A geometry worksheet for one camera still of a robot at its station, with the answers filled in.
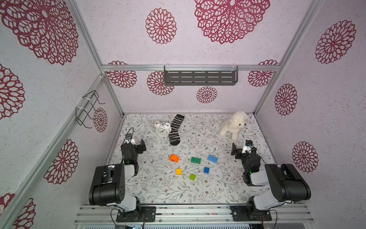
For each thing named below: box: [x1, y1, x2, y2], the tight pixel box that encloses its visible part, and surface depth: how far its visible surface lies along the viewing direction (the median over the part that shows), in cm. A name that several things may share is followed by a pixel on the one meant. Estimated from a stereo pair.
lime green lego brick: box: [189, 173, 197, 182], surface depth 88 cm
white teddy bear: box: [219, 111, 248, 142], surface depth 96 cm
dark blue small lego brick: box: [203, 166, 210, 175], surface depth 89 cm
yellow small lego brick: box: [175, 168, 183, 176], surface depth 89 cm
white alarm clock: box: [154, 121, 172, 138], surface depth 101 cm
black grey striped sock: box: [168, 114, 185, 146], surface depth 111 cm
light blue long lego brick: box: [207, 154, 219, 164], surface depth 95 cm
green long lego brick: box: [190, 156, 202, 165], surface depth 95 cm
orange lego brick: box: [168, 154, 180, 164], surface depth 96 cm
